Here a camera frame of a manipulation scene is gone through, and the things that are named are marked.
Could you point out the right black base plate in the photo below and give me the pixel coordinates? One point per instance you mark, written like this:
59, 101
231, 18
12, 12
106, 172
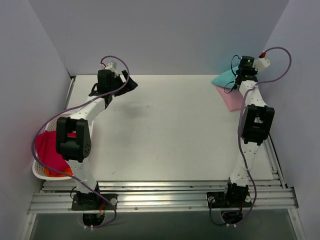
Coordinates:
217, 199

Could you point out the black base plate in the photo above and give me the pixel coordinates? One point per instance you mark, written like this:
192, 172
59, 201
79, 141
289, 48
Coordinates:
217, 199
92, 202

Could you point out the white plastic laundry basket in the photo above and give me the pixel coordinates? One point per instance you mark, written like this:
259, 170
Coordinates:
40, 172

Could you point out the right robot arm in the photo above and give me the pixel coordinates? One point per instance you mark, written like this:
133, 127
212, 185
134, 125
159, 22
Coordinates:
254, 125

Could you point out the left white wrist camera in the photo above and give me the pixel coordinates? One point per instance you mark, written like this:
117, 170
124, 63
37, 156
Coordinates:
112, 66

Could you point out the aluminium rail frame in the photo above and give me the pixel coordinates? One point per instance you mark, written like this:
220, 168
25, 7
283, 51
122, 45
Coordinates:
164, 145

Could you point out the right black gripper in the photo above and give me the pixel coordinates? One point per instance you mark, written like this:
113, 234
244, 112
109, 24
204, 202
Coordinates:
240, 75

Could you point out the folded pink t shirt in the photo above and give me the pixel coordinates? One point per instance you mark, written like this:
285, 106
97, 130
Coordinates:
232, 100

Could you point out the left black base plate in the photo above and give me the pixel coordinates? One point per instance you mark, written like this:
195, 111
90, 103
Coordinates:
92, 202

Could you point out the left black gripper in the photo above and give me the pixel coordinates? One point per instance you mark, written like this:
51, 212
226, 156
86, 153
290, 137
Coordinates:
122, 83

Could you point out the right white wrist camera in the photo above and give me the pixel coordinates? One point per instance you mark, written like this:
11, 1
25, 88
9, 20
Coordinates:
261, 63

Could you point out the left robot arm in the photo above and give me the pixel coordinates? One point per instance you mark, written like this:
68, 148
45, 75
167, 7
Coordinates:
94, 106

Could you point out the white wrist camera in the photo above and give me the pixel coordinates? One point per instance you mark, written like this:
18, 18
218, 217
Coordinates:
112, 66
261, 63

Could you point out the teal t shirt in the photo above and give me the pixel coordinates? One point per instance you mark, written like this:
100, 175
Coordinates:
225, 79

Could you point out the crimson t shirt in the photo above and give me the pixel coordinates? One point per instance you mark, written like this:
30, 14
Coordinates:
45, 145

